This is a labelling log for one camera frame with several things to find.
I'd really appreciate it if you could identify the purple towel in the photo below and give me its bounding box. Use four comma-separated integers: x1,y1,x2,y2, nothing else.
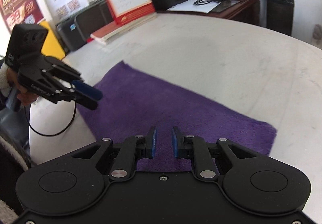
78,62,277,171

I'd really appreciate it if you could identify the operator left hand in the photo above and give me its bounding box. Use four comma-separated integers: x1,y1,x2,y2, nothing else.
6,68,38,106

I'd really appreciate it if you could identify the yellow box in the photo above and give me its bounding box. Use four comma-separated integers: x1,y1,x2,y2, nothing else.
39,21,65,60

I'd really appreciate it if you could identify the red notebook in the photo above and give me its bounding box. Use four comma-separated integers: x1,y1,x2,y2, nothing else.
90,12,157,45

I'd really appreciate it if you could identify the red promotional poster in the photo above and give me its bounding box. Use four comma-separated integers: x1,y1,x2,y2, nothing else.
1,0,44,33

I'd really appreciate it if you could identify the white paper sheet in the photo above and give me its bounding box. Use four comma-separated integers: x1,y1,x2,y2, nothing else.
168,0,221,14

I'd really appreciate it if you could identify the dark wooden desk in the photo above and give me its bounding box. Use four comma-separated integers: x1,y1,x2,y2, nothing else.
158,0,260,26

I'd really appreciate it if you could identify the black water dispenser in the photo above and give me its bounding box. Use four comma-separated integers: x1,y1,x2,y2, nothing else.
266,0,295,36

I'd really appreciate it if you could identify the black printer near wall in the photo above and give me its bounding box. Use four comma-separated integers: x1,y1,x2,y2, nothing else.
56,0,113,52

